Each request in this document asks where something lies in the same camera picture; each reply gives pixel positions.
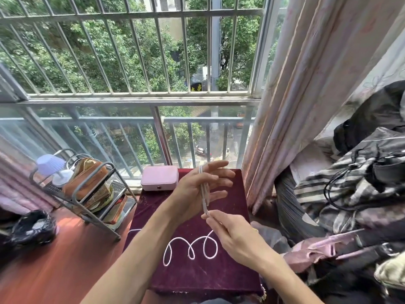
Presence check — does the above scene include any black cable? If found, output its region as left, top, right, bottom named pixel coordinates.
left=324, top=150, right=382, bottom=212

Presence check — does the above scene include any grey balcony railing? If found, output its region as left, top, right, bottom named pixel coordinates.
left=0, top=106, right=255, bottom=179

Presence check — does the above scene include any pink patterned curtain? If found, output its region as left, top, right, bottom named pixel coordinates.
left=241, top=0, right=405, bottom=216

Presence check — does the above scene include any black plastic bag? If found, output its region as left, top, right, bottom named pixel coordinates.
left=9, top=209, right=59, bottom=248

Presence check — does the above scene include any person's right forearm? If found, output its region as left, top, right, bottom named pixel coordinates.
left=259, top=250, right=324, bottom=304

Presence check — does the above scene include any black garment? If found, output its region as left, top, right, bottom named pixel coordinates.
left=333, top=80, right=405, bottom=155

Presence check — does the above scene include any person's left hand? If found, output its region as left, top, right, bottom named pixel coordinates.
left=172, top=160, right=236, bottom=224

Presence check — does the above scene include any pink crumpled cloth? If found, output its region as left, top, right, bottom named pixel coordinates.
left=281, top=229, right=366, bottom=273

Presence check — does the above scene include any grey metal wire rack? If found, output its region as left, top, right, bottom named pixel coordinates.
left=29, top=148, right=138, bottom=242

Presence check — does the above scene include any person's right hand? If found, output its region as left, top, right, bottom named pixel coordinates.
left=201, top=209, right=276, bottom=272

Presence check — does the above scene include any cream fabric item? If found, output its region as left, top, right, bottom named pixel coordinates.
left=374, top=252, right=405, bottom=290

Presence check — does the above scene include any pink jewellery box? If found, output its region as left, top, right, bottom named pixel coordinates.
left=140, top=165, right=180, bottom=191

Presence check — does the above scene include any grey pleated garment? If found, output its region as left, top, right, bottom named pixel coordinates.
left=273, top=169, right=327, bottom=245

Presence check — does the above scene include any brown leather pouch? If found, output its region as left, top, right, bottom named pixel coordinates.
left=61, top=158, right=110, bottom=200

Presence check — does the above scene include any person's left forearm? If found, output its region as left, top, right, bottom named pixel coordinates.
left=81, top=199, right=188, bottom=304

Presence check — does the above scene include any white cord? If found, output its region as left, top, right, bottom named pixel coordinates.
left=163, top=165, right=219, bottom=267

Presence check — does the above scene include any metal window grille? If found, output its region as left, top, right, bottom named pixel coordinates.
left=0, top=0, right=273, bottom=106

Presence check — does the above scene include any orange flat tin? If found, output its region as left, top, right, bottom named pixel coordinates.
left=103, top=194, right=129, bottom=225

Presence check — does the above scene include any maroon velvet cloth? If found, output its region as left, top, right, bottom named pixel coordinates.
left=123, top=168, right=265, bottom=297

